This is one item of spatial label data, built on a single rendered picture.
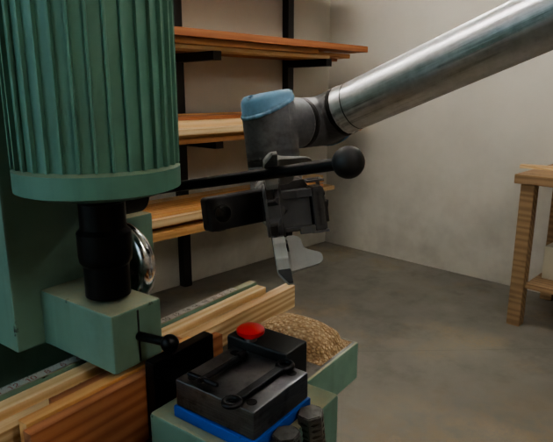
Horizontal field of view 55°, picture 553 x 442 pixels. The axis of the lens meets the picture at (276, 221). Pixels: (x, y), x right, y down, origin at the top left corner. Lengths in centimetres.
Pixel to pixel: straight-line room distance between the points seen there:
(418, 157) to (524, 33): 332
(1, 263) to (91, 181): 20
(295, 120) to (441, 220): 323
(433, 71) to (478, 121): 304
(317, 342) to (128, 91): 43
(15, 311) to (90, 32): 34
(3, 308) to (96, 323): 13
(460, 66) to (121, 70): 50
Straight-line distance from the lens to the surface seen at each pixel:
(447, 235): 407
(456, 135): 395
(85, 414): 57
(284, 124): 88
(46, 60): 55
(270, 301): 89
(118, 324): 61
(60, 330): 70
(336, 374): 80
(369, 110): 92
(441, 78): 86
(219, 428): 52
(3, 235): 68
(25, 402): 65
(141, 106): 54
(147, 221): 88
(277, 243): 67
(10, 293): 69
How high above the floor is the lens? 126
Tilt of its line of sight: 13 degrees down
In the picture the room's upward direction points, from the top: straight up
